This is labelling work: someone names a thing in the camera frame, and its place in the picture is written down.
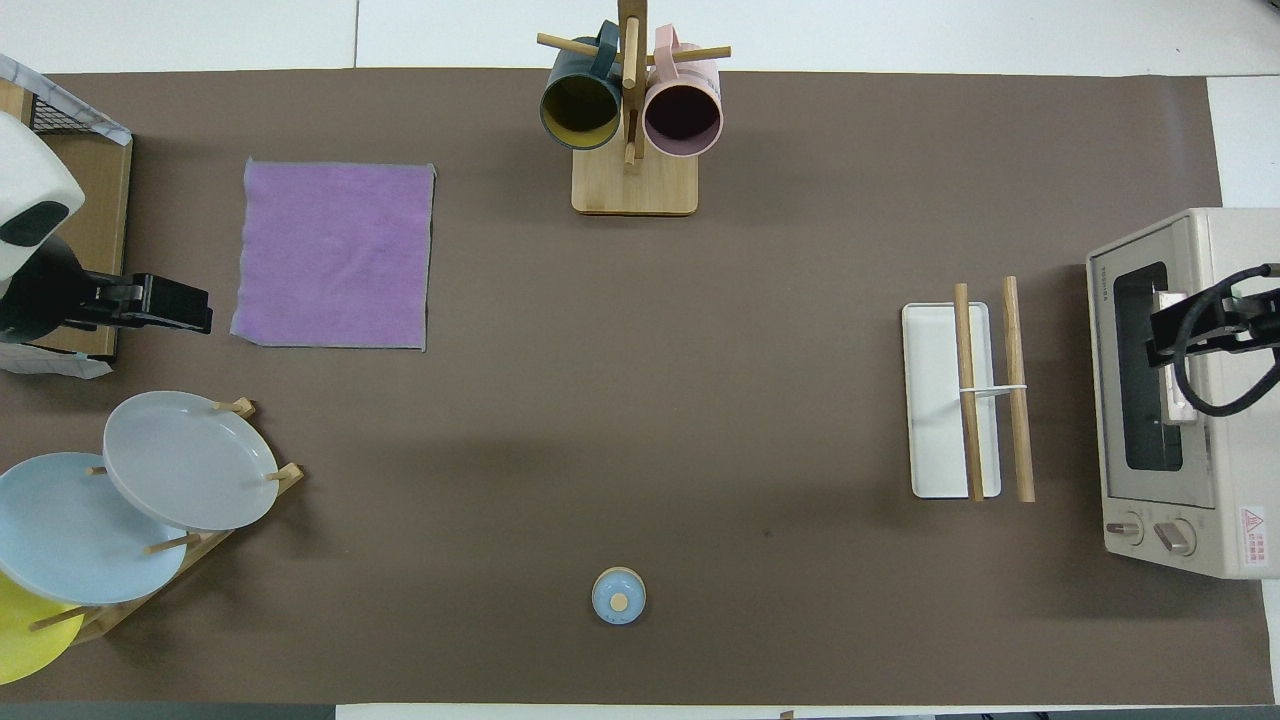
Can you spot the marbled white paper sheet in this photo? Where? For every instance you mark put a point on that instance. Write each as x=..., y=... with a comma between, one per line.
x=60, y=367
x=70, y=100

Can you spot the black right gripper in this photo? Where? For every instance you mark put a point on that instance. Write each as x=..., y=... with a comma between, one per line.
x=1255, y=325

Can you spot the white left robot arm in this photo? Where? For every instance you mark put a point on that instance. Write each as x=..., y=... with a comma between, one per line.
x=30, y=170

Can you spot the pink mug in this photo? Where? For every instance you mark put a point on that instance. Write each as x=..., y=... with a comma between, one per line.
x=683, y=115

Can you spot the light blue plate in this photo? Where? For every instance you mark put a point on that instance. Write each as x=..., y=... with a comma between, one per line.
x=70, y=540

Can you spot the brown table mat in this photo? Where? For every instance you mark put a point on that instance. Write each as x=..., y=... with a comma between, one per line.
x=700, y=400

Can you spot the beige toaster oven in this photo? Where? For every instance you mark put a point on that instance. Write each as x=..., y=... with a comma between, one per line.
x=1230, y=450

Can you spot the grey plate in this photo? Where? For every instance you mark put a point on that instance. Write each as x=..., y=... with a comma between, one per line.
x=190, y=460

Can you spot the wooden plate rack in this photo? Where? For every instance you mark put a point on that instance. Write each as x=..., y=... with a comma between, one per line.
x=120, y=615

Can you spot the dark teal mug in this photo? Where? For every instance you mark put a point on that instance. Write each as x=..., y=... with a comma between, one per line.
x=580, y=110

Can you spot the white base wooden towel rack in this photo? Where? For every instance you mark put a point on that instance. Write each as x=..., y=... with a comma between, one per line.
x=935, y=400

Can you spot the purple and grey towel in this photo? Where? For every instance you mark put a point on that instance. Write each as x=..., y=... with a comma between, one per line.
x=335, y=255

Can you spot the wooden shelf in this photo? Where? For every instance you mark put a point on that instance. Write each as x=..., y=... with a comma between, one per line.
x=105, y=210

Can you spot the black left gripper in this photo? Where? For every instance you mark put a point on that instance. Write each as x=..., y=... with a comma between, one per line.
x=45, y=295

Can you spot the small blue lidded jar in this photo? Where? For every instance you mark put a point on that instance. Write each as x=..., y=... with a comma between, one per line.
x=618, y=596

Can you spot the yellow plate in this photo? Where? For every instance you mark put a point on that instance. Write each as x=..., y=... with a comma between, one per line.
x=25, y=640

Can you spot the wooden mug tree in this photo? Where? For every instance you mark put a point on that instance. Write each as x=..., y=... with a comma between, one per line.
x=635, y=185

